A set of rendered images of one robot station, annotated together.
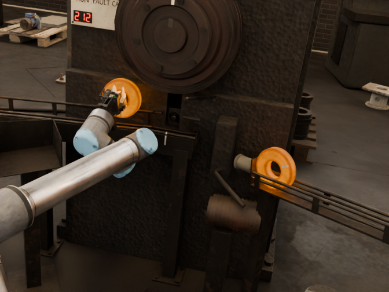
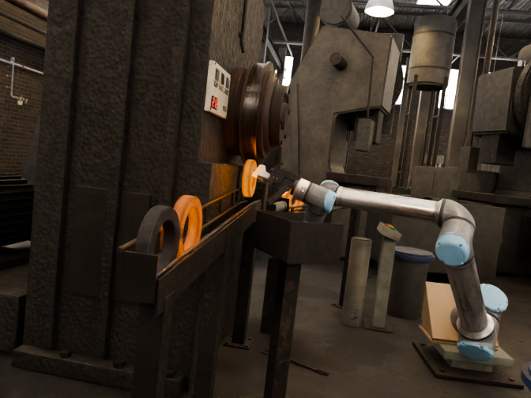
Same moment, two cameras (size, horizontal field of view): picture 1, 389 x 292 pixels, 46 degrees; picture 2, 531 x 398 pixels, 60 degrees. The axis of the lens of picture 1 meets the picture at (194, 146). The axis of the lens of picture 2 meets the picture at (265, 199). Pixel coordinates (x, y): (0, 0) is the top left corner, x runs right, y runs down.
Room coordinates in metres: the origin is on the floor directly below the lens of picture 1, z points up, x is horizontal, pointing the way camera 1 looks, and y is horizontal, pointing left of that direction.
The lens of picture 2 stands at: (1.68, 2.24, 0.89)
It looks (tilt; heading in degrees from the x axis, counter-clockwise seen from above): 4 degrees down; 270
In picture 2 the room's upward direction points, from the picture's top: 6 degrees clockwise
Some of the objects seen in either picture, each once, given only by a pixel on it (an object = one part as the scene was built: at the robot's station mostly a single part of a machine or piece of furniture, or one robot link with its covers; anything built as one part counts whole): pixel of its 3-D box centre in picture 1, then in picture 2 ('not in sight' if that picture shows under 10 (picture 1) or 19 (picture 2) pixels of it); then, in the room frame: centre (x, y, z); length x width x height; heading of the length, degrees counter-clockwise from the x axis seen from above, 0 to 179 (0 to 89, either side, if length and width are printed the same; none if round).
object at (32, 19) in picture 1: (35, 21); not in sight; (6.01, 2.24, 0.25); 0.40 x 0.24 x 0.22; 171
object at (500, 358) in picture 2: not in sight; (465, 346); (0.59, 0.01, 0.10); 0.32 x 0.32 x 0.04; 87
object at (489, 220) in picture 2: not in sight; (424, 234); (0.11, -2.12, 0.39); 1.03 x 0.83 x 0.77; 6
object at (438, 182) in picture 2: not in sight; (446, 211); (-0.68, -3.67, 0.55); 1.10 x 0.53 x 1.10; 101
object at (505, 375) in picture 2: not in sight; (464, 357); (0.59, 0.01, 0.04); 0.40 x 0.40 x 0.08; 87
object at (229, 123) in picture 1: (224, 146); (254, 204); (1.72, -0.12, 0.68); 0.11 x 0.08 x 0.24; 171
